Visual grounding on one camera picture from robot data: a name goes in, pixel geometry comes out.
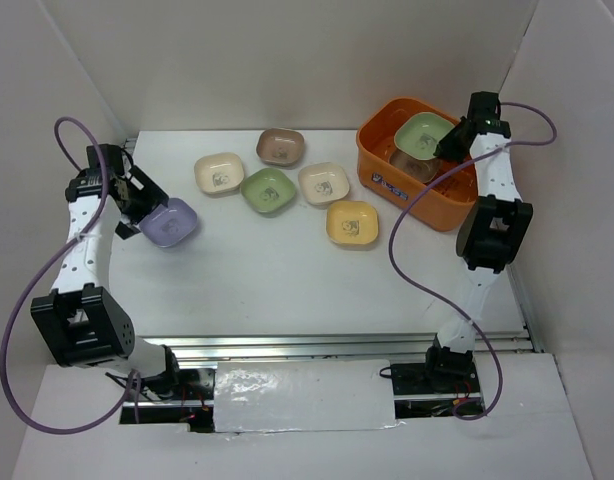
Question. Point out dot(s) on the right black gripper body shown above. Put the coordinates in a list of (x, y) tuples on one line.
[(452, 147)]

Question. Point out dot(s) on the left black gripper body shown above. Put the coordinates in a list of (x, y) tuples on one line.
[(127, 211)]

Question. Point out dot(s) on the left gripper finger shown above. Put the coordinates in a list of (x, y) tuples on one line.
[(126, 230), (146, 195)]

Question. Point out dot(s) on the purple square plate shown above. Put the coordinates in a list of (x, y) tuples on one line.
[(168, 225)]

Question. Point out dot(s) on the green square plate front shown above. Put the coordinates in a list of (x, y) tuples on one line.
[(419, 136)]

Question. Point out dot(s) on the green square plate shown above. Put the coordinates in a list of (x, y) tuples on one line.
[(268, 190), (419, 136)]

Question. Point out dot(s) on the brown square plate front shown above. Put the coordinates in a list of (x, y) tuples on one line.
[(423, 171)]

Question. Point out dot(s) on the brown square plate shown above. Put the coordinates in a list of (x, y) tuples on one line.
[(280, 147), (423, 171)]

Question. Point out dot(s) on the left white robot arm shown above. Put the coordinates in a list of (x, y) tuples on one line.
[(79, 319)]

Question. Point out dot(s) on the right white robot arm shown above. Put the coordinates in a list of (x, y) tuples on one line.
[(491, 234)]

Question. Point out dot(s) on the cream square plate left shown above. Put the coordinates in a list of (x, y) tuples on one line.
[(219, 173)]

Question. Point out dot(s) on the cream square plate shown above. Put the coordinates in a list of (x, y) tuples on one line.
[(323, 183), (219, 173)]

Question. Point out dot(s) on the green square plate centre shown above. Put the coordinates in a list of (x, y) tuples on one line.
[(268, 190)]

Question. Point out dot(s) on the brown square plate rear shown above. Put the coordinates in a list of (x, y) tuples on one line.
[(280, 147)]

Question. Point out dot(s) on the yellow square plate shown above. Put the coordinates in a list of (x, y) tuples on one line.
[(352, 223)]

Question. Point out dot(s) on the cream square plate right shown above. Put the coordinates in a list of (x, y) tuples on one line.
[(323, 183)]

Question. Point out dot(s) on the white foil cover plate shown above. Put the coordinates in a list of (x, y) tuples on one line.
[(310, 396)]

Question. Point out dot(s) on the aluminium rail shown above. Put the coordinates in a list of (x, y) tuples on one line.
[(196, 350)]

